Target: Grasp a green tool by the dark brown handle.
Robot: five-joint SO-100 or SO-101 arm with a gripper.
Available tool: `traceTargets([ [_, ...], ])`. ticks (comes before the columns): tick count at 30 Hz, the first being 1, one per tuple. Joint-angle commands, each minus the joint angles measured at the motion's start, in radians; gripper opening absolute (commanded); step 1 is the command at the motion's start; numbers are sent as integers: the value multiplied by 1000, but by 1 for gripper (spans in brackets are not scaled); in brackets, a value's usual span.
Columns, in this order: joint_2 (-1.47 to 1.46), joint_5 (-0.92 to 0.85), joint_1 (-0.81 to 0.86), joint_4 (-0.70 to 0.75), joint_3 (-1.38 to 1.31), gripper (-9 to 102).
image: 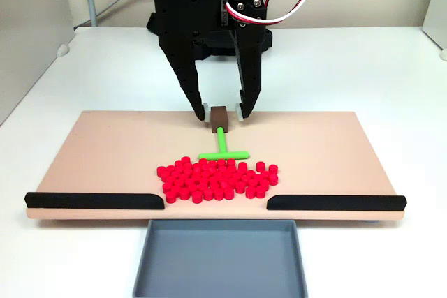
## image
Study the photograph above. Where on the red disc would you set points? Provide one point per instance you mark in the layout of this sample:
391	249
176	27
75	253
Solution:
195	167
240	186
197	173
160	171
167	187
253	184
219	193
175	176
183	178
206	177
263	184
212	165
232	183
225	187
242	166
213	171
178	170
187	173
260	165
223	171
189	184
250	191
179	164
245	180
176	190
217	177
222	182
221	163
193	188
186	167
203	188
272	168
185	193
260	191
227	176
232	171
230	163
205	168
272	178
170	181
211	181
165	176
250	174
236	177
172	195
214	187
197	195
264	174
229	192
169	170
185	160
209	193
203	162
196	178
240	172

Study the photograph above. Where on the beige board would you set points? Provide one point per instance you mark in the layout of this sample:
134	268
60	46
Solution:
104	144

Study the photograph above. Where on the small white foot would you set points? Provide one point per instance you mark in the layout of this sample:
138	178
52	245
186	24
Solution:
444	54
63	50

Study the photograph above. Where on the grey panel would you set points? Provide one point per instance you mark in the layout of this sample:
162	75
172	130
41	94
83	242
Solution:
28	33

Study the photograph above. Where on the grey tray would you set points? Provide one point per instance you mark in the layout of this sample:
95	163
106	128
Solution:
220	263

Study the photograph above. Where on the black rail strip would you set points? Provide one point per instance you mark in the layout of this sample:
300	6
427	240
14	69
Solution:
94	201
335	202

